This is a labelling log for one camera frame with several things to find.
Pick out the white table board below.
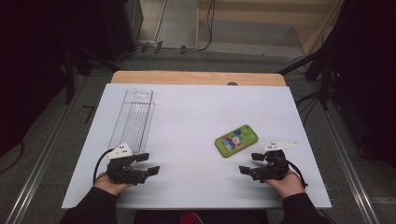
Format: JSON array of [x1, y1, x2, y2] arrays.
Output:
[[61, 82, 332, 210]]

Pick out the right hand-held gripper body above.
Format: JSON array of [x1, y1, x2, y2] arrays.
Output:
[[248, 141, 299, 183]]

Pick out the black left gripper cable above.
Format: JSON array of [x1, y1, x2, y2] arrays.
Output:
[[92, 147, 114, 186]]

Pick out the black floor cables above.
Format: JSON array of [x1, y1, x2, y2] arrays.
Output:
[[293, 90, 323, 127]]

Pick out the person's left hand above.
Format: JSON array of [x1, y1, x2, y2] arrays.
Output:
[[92, 172, 134, 197]]

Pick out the clear plastic rectangular container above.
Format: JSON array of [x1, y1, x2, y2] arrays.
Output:
[[107, 88, 156, 155]]

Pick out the green cartoon phone case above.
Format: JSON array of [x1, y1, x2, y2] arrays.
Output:
[[214, 124, 260, 159]]

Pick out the black metal stand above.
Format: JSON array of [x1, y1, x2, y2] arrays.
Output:
[[64, 41, 120, 105], [277, 46, 332, 111]]

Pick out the wooden step platform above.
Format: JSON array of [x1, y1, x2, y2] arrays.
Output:
[[194, 0, 345, 57]]

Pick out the black floor cable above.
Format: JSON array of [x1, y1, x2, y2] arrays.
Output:
[[0, 140, 25, 175]]

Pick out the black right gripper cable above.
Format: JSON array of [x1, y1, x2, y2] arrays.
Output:
[[281, 157, 309, 189]]

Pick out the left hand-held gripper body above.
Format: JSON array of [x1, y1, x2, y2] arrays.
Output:
[[105, 142, 150, 187]]

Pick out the person's right hand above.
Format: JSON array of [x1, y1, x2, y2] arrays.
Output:
[[265, 169, 305, 200]]

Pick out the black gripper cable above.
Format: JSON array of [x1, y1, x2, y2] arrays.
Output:
[[92, 147, 114, 186], [281, 157, 309, 189]]

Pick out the metal floor rail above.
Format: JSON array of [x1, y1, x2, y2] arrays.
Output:
[[306, 80, 381, 224], [5, 74, 90, 224]]

